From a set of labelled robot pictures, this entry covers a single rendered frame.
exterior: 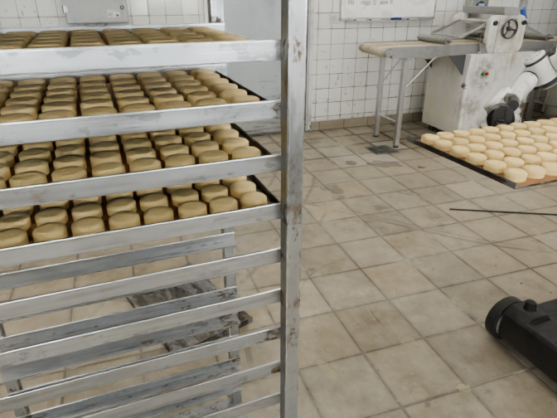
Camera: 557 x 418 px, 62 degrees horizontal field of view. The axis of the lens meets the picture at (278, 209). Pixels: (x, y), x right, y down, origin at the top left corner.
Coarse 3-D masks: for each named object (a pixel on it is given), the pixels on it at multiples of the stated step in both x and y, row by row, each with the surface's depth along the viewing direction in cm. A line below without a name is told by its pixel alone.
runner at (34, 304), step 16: (240, 256) 82; (256, 256) 84; (272, 256) 85; (160, 272) 78; (176, 272) 79; (192, 272) 80; (208, 272) 81; (224, 272) 82; (80, 288) 74; (96, 288) 75; (112, 288) 76; (128, 288) 77; (144, 288) 78; (0, 304) 70; (16, 304) 71; (32, 304) 72; (48, 304) 73; (64, 304) 74; (0, 320) 71
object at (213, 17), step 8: (208, 0) 104; (216, 0) 103; (208, 8) 105; (216, 8) 104; (208, 16) 106; (216, 16) 105; (224, 232) 128; (224, 248) 130; (232, 248) 131; (224, 256) 132; (224, 280) 137; (232, 280) 135; (232, 328) 143; (232, 352) 146; (240, 392) 155; (232, 400) 156; (240, 400) 156
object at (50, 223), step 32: (128, 192) 87; (160, 192) 89; (192, 192) 86; (224, 192) 87; (256, 192) 86; (0, 224) 75; (32, 224) 79; (64, 224) 75; (96, 224) 75; (128, 224) 76
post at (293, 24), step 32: (288, 0) 65; (288, 32) 67; (288, 64) 68; (288, 96) 70; (288, 128) 73; (288, 160) 75; (288, 192) 77; (288, 224) 80; (288, 256) 83; (288, 288) 85; (288, 320) 89; (288, 352) 92; (288, 384) 96; (288, 416) 100
